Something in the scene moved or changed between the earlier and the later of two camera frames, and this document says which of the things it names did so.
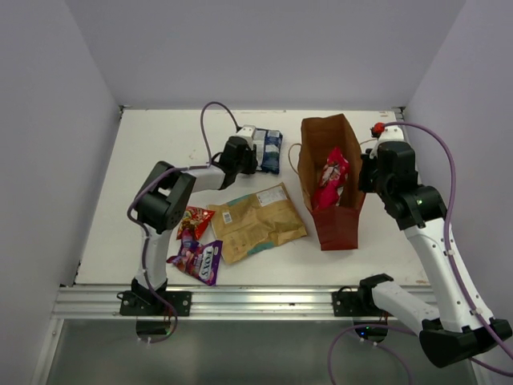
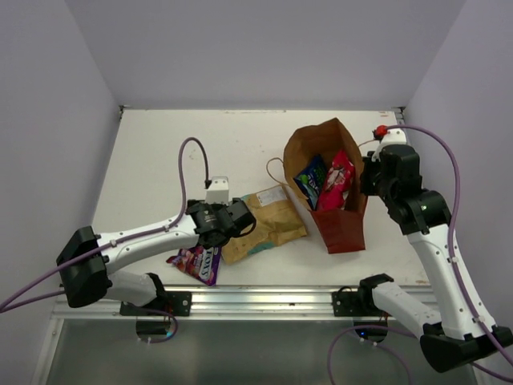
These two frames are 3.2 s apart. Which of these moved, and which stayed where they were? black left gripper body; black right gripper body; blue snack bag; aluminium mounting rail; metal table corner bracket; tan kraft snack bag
Moved: blue snack bag; black left gripper body
Stayed: black right gripper body; tan kraft snack bag; aluminium mounting rail; metal table corner bracket
